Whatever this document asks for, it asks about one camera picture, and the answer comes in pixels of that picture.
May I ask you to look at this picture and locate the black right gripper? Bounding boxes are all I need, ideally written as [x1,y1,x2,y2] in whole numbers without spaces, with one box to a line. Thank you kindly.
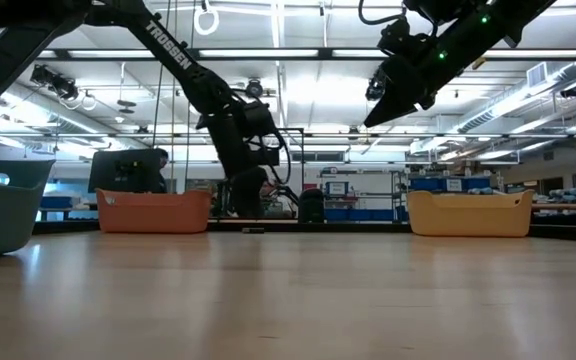
[363,52,452,129]

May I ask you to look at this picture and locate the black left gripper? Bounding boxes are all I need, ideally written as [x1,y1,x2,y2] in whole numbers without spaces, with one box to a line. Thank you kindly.
[202,107,280,219]

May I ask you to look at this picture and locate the black chair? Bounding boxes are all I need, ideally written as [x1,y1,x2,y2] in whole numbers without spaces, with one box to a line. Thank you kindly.
[297,187,326,225]

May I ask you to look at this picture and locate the blue shelf bins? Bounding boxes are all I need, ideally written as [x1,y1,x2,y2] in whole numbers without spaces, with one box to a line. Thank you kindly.
[407,177,493,193]

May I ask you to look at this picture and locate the white sign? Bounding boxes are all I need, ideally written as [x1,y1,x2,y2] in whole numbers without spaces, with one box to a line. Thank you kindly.
[324,180,350,197]

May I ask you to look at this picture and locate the black overhead light bar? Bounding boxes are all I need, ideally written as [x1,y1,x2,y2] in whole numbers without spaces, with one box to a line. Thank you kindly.
[0,46,576,62]

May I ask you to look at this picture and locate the orange plastic bin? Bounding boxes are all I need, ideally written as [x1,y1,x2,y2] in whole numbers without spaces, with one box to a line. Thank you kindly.
[95,188,214,235]

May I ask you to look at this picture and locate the blue floor bins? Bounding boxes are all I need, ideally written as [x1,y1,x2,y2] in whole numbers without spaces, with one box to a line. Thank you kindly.
[324,208,395,223]

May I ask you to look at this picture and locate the yellow plastic bin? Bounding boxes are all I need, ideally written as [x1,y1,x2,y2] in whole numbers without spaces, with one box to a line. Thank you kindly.
[407,189,536,238]

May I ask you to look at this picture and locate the black background monitor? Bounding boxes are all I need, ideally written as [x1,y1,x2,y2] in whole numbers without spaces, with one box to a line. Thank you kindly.
[87,147,159,195]

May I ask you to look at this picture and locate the white air vent grille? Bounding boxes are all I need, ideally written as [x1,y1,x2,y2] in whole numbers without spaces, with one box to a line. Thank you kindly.
[525,60,550,88]

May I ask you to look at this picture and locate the blue table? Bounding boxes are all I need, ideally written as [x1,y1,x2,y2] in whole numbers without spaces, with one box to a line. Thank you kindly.
[37,195,89,222]

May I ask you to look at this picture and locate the wooden workbench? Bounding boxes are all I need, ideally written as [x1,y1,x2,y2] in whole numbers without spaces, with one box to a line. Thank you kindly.
[532,201,576,212]

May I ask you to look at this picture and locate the blue-grey fabric rolls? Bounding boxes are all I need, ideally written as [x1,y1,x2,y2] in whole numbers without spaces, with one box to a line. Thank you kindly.
[547,187,576,204]

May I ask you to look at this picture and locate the teal plastic bin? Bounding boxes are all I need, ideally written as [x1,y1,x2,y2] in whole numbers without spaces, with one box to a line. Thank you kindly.
[0,158,56,260]

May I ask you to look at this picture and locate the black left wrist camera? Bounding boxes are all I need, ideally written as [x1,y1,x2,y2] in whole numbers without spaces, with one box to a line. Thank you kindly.
[240,101,275,139]

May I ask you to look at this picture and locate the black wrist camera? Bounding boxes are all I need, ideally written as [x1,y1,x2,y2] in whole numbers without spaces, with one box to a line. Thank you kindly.
[240,101,275,139]
[377,14,419,56]

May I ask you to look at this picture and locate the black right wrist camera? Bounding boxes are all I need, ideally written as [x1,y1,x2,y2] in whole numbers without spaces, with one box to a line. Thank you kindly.
[377,14,419,56]

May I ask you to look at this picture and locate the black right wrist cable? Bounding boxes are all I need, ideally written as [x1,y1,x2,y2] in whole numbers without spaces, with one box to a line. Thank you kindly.
[356,0,442,41]

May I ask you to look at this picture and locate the white ventilation duct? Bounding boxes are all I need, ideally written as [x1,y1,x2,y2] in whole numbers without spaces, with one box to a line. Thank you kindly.
[455,59,576,135]

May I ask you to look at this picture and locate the white hanging ring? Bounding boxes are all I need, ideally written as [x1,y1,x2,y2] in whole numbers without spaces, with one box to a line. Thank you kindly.
[192,0,220,37]

